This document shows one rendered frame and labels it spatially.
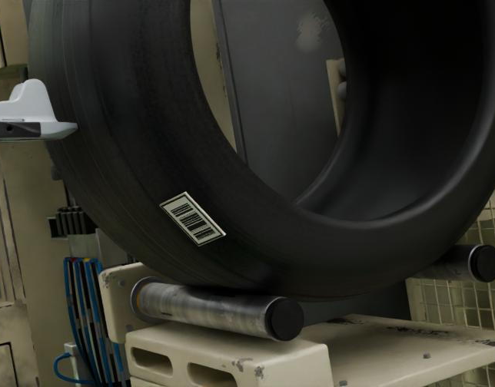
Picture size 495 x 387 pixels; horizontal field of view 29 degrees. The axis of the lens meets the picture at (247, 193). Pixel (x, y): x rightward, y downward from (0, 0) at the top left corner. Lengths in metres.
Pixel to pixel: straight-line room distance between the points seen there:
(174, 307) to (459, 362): 0.34
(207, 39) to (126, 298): 0.38
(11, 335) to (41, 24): 0.60
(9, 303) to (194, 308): 0.49
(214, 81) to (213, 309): 0.41
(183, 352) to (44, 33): 0.39
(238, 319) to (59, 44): 0.34
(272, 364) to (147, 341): 0.27
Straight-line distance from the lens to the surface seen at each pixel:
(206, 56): 1.38
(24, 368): 1.55
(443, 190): 1.10
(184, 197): 0.93
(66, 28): 1.00
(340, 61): 1.64
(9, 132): 0.95
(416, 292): 1.58
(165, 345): 1.17
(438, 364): 1.12
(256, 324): 1.00
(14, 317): 1.54
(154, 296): 1.23
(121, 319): 1.28
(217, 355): 1.05
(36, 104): 0.98
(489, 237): 1.66
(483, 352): 1.16
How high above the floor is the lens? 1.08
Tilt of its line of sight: 3 degrees down
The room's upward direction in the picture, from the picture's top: 9 degrees counter-clockwise
